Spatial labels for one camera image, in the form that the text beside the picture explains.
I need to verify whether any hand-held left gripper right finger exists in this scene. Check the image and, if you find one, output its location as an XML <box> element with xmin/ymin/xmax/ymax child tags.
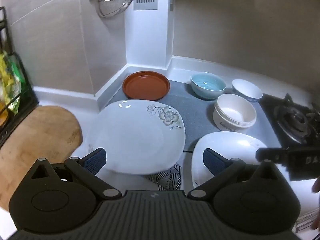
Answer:
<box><xmin>187</xmin><ymin>148</ymin><xmax>280</xmax><ymax>202</ymax></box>

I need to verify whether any brown round plate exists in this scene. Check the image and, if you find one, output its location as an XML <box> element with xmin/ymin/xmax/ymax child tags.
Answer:
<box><xmin>122</xmin><ymin>71</ymin><xmax>171</xmax><ymax>101</ymax></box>

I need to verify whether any grey dish mat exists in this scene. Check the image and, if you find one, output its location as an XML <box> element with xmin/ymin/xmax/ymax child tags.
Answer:
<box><xmin>107</xmin><ymin>79</ymin><xmax>283</xmax><ymax>153</ymax></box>

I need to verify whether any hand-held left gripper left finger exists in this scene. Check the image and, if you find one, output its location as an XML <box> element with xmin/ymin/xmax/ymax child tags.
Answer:
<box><xmin>30</xmin><ymin>147</ymin><xmax>123</xmax><ymax>202</ymax></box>

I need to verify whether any white bowl with blue pattern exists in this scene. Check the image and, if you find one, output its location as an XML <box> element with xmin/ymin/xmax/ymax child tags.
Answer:
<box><xmin>231</xmin><ymin>79</ymin><xmax>263</xmax><ymax>103</ymax></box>

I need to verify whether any large white floral square plate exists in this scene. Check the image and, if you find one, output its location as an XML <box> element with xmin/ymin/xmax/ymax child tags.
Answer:
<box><xmin>86</xmin><ymin>99</ymin><xmax>186</xmax><ymax>175</ymax></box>

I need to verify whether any cream bowl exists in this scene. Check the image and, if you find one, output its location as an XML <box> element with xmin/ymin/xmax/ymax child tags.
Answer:
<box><xmin>213</xmin><ymin>94</ymin><xmax>257</xmax><ymax>133</ymax></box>

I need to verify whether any black white striped cloth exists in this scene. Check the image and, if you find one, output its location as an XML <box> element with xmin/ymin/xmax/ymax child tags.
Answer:
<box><xmin>145</xmin><ymin>162</ymin><xmax>183</xmax><ymax>191</ymax></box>

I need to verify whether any yellow green snack bag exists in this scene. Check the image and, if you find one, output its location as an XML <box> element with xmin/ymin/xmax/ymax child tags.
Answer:
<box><xmin>0</xmin><ymin>51</ymin><xmax>25</xmax><ymax>114</ymax></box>

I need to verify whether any black metal rack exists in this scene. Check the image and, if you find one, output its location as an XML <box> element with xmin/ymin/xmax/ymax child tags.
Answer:
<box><xmin>0</xmin><ymin>6</ymin><xmax>40</xmax><ymax>145</ymax></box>

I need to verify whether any grey slatted tray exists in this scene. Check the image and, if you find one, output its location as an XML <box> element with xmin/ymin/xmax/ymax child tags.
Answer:
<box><xmin>296</xmin><ymin>210</ymin><xmax>320</xmax><ymax>233</ymax></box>

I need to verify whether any wooden cutting board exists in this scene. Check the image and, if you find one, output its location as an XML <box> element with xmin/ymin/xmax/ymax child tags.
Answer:
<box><xmin>0</xmin><ymin>105</ymin><xmax>83</xmax><ymax>212</ymax></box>

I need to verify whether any light blue bowl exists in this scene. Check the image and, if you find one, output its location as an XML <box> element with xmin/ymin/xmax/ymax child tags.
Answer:
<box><xmin>190</xmin><ymin>72</ymin><xmax>226</xmax><ymax>100</ymax></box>

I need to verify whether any person's right hand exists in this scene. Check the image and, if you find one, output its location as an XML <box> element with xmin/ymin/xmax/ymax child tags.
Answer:
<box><xmin>311</xmin><ymin>179</ymin><xmax>320</xmax><ymax>232</ymax></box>

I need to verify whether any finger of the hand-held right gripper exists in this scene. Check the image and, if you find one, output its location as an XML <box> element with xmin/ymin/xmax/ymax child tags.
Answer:
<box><xmin>255</xmin><ymin>147</ymin><xmax>290</xmax><ymax>167</ymax></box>

